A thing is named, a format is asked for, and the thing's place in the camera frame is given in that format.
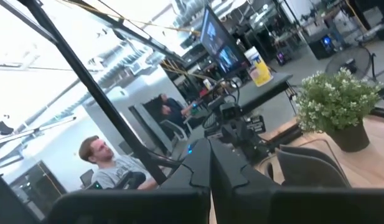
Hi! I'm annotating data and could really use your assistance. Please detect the grey office chair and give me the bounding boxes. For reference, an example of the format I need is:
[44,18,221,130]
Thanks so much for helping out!
[159,119,194,142]

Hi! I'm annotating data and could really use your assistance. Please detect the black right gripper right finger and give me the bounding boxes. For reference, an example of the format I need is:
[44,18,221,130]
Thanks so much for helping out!
[210,138,275,200]

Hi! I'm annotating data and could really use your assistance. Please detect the computer monitor lit screen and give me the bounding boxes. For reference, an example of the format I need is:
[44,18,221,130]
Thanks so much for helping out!
[199,4,252,79]

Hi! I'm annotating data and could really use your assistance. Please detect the small green potted plant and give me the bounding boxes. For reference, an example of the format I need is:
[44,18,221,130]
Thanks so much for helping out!
[292,67,383,153]

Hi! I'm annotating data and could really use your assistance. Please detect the yellow labelled white canister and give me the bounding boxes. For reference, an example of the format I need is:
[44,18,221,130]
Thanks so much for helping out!
[243,45,274,88]

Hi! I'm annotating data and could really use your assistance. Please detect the black round mesh fan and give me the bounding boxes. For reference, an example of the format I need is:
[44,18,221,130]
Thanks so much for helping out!
[324,44,378,80]

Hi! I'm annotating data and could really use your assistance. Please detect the dark grey fabric hat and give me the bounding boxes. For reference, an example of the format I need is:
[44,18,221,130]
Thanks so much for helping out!
[279,143,337,162]
[274,148,352,188]

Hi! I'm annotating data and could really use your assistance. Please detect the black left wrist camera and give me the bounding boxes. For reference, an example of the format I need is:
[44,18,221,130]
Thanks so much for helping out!
[218,101,243,121]

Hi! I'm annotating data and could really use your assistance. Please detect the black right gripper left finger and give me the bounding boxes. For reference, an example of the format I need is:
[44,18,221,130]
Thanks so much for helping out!
[159,138,212,200]

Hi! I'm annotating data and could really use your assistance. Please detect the black ceiling spotlight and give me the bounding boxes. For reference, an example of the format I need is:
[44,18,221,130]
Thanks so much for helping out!
[0,120,14,136]

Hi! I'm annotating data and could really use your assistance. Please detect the person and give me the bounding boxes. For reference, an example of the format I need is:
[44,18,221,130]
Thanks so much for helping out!
[78,134,159,191]
[158,92,200,129]

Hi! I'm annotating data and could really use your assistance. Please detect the black computer tower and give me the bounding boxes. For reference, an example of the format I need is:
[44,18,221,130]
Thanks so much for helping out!
[306,29,339,60]

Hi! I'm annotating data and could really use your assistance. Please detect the black aluminium rig frame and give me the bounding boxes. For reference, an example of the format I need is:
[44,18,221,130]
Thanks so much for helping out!
[0,0,192,186]

